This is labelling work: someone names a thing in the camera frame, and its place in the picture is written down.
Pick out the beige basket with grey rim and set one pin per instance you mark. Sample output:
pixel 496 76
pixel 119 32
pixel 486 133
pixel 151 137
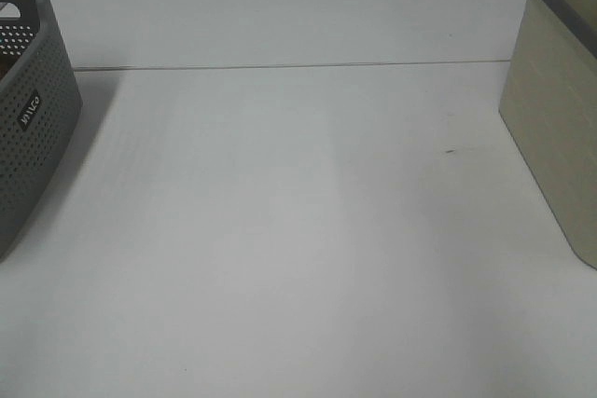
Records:
pixel 549 107

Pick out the grey perforated plastic basket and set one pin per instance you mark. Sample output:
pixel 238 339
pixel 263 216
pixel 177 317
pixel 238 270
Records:
pixel 40 107

